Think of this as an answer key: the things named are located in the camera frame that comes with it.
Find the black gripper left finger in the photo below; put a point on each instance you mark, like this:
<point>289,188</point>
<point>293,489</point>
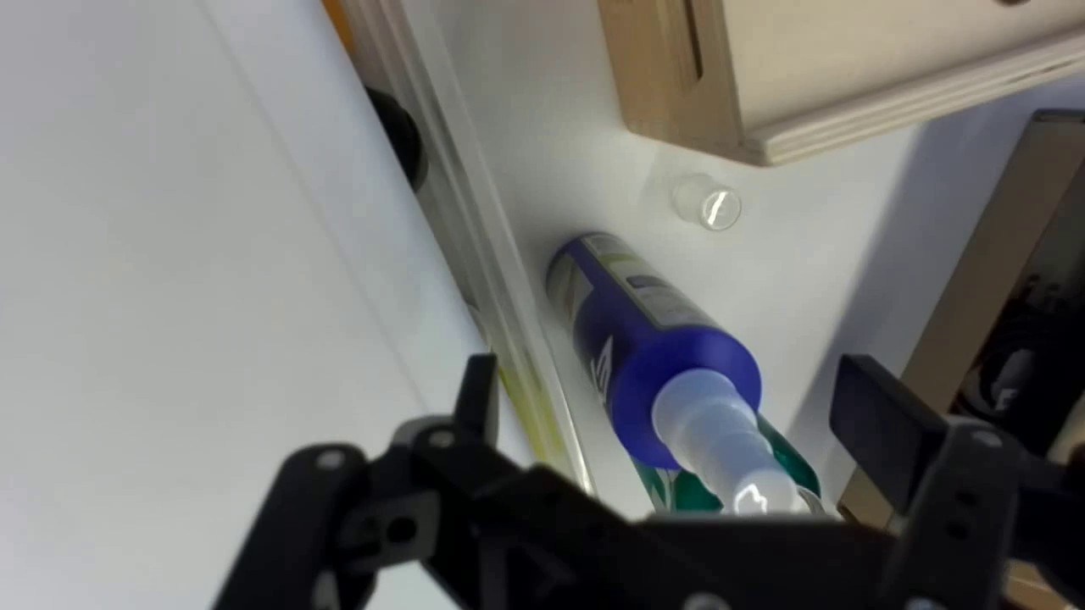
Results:
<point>477,402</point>

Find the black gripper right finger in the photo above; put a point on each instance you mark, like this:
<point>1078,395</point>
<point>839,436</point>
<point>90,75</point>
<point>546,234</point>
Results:
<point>887,436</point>

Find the blue marker bottle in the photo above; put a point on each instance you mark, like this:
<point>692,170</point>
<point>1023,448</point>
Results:
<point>666,351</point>

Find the flat wooden box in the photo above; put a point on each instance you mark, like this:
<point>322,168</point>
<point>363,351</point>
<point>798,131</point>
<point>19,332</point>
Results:
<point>995,258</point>

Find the white lidded plastic container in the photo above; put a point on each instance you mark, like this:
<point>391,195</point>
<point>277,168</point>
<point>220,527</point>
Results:
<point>225,281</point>

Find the clear plastic cap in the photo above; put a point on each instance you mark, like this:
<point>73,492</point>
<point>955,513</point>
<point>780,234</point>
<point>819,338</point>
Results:
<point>707,203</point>

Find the wooden shape sorter cube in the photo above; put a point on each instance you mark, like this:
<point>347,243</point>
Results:
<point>858,68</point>

